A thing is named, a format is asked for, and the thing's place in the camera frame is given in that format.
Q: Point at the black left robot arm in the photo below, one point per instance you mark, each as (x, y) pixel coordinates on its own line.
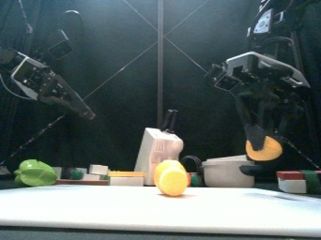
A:
(71, 25)

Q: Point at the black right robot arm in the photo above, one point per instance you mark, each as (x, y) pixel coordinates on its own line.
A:
(271, 18)

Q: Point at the white toy pot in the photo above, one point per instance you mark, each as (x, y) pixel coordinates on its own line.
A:
(224, 173)

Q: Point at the red white block green band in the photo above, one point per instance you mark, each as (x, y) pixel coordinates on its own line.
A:
(297, 182)

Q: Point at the small white toy block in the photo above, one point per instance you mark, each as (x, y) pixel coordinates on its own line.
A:
(97, 169)

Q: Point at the small green toy piece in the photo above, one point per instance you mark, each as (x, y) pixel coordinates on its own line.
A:
(75, 174)

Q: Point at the orange green toy piece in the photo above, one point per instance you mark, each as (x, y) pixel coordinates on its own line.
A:
(192, 180)

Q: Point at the green bell pepper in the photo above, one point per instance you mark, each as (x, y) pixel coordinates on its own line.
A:
(34, 173)

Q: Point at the white toy knife block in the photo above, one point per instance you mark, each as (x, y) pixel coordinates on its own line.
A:
(153, 153)

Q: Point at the brown wooden tray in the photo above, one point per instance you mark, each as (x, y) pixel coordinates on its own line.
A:
(79, 182)

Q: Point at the yellow white toy block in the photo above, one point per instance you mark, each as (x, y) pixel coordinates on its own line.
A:
(124, 178)

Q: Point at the yellow lemon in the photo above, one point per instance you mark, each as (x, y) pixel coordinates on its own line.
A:
(171, 179)

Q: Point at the white cutting board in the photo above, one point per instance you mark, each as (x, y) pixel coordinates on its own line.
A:
(157, 209)

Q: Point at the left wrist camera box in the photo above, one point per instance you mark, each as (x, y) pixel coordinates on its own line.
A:
(61, 49)

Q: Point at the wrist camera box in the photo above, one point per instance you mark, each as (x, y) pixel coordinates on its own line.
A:
(61, 49)
(224, 82)

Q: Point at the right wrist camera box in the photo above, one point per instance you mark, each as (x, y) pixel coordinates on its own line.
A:
(224, 82)

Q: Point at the vertical metal frame pole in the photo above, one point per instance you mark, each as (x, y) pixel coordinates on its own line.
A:
(160, 62)

